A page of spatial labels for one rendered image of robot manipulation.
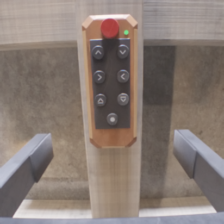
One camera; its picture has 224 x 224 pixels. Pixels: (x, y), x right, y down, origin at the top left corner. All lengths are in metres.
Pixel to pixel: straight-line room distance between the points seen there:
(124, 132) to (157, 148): 0.32
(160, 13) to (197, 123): 0.33
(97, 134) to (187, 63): 0.35
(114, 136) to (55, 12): 0.28
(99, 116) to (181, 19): 0.27
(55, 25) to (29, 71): 0.18
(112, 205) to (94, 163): 0.11
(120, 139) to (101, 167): 0.10
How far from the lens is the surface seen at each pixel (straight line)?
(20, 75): 0.53
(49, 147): 0.17
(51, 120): 0.52
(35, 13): 0.41
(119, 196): 0.36
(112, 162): 0.31
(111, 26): 0.21
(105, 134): 0.24
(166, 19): 0.39
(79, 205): 0.64
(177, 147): 0.17
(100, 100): 0.22
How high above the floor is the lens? 0.46
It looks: 74 degrees down
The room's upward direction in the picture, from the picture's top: 179 degrees clockwise
